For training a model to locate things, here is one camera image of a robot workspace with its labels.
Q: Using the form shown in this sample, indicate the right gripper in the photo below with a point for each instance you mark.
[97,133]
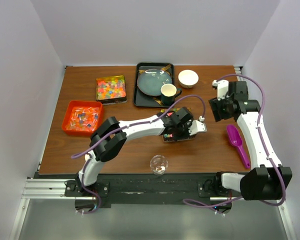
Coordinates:
[216,105]

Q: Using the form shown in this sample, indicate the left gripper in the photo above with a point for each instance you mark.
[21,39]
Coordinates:
[186,134]

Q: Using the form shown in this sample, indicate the star candy tin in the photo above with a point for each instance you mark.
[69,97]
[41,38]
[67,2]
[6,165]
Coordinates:
[177,123]

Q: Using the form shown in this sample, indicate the clear glass jar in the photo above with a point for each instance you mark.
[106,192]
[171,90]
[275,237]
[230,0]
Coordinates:
[158,164]

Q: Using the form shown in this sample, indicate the purple plastic scoop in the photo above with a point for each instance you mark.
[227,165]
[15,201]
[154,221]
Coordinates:
[236,141]

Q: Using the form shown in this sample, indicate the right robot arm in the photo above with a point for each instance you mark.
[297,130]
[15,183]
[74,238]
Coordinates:
[267,179]

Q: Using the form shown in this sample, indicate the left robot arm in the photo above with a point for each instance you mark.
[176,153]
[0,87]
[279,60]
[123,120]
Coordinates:
[108,140]

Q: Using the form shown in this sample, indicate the white ceramic bowl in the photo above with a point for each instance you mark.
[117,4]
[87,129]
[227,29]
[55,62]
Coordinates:
[188,78]

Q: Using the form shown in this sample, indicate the dark green mug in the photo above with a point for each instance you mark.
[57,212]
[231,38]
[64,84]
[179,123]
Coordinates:
[169,93]

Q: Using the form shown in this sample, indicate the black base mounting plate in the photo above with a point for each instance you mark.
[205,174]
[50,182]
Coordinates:
[151,189]

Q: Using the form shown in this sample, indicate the black serving tray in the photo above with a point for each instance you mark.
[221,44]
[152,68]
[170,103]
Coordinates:
[139,98]

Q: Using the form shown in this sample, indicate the blue-grey ceramic plate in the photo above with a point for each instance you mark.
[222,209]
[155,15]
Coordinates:
[151,81]

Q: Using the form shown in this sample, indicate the gold spoon on tray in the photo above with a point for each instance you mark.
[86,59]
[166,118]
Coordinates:
[165,68]

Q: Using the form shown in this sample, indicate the gummy candy tin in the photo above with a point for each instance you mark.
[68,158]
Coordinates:
[111,90]

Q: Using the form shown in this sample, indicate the orange plastic candy box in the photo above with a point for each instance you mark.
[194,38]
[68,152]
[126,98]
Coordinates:
[82,118]

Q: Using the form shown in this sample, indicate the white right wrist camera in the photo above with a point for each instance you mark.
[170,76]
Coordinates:
[222,87]

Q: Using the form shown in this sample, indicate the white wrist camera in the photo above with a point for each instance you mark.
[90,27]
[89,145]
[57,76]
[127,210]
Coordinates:
[197,126]
[222,87]

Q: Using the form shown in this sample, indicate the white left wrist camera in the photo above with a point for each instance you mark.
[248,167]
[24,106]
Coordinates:
[197,126]

